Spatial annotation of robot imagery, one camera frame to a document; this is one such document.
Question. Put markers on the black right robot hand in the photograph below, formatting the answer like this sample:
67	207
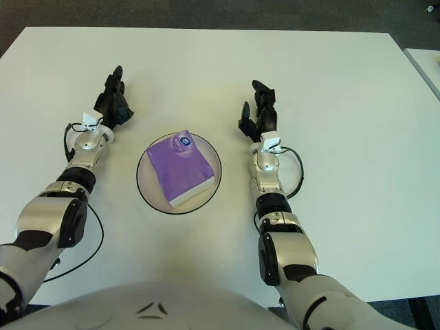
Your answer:
268	120

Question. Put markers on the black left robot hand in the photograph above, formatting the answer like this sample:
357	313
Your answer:
111	103

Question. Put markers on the purple tissue paper pack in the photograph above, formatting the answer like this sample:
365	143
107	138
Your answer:
178	168

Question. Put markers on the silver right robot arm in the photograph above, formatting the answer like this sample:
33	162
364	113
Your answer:
266	165

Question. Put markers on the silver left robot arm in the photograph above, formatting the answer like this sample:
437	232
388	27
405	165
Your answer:
51	213

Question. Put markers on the white plate with black rim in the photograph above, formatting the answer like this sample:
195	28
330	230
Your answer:
148	192

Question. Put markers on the white side table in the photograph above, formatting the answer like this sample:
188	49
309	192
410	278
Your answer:
428	65

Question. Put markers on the grey robot torso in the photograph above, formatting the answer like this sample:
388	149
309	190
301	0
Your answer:
154	309

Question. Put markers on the black table leg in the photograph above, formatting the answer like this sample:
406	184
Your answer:
421	314

